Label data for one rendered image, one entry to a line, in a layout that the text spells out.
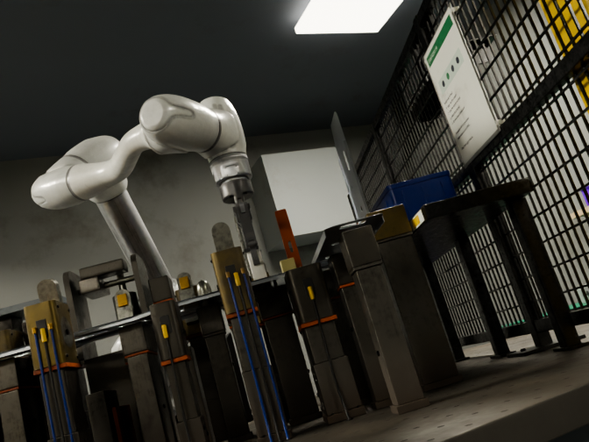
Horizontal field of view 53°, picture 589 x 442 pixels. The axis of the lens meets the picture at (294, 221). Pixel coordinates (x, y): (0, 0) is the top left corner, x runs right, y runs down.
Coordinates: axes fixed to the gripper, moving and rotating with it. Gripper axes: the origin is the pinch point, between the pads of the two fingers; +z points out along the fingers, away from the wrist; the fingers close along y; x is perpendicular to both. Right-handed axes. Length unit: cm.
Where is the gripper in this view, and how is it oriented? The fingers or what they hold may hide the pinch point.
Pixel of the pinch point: (257, 266)
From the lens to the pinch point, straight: 134.4
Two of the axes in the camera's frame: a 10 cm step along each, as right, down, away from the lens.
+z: 2.7, 9.3, -2.4
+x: 9.6, -2.5, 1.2
